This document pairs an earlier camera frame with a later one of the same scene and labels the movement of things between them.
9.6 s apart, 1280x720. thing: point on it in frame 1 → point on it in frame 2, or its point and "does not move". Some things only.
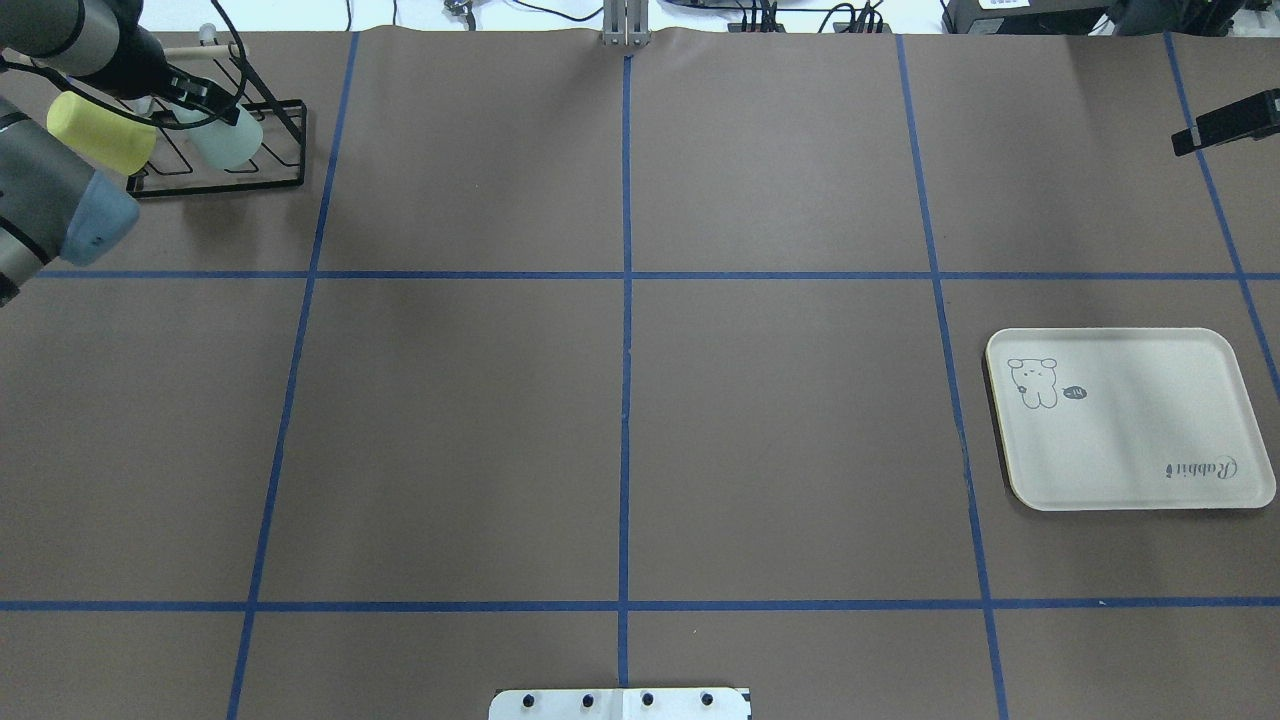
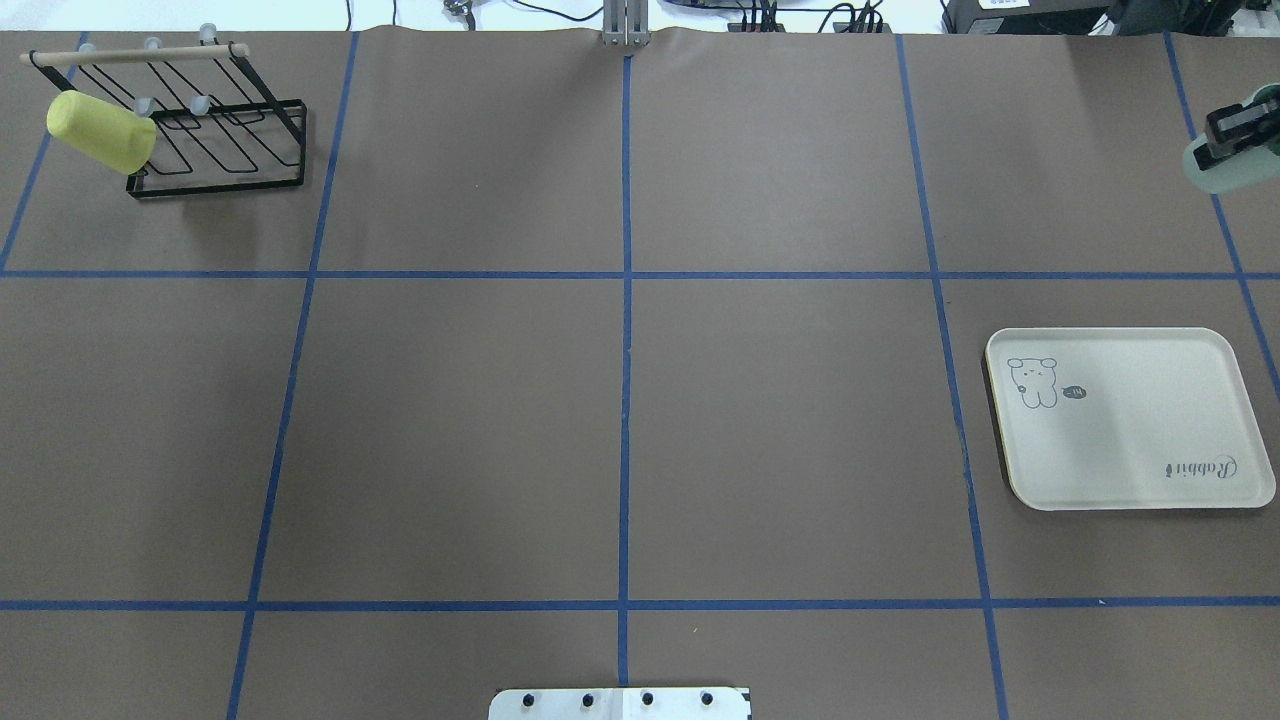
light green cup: x=225 y=144 → x=1242 y=169
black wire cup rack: x=223 y=75 does not move
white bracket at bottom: x=720 y=703 does not move
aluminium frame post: x=625 y=23 does not move
